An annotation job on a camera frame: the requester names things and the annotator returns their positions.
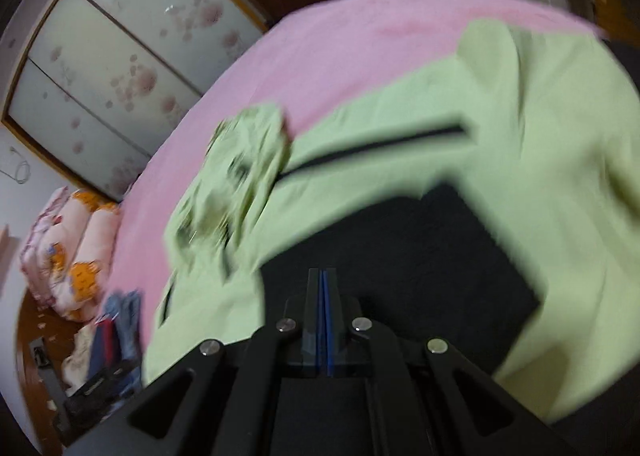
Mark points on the folded blue jeans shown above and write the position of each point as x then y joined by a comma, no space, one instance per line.
127,316

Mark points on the green and black garment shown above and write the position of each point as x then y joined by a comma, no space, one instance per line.
500,101

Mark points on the navy garment with red stripe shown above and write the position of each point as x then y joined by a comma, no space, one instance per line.
102,346

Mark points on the grey and white clothes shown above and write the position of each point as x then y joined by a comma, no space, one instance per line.
80,356

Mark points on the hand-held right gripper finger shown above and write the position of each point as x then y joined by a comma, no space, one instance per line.
327,321
319,321

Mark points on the pink bed blanket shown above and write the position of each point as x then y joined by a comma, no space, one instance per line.
320,46

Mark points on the wooden headboard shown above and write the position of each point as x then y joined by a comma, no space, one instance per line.
30,336

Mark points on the rolled bear print quilt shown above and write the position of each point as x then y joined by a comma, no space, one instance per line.
75,246

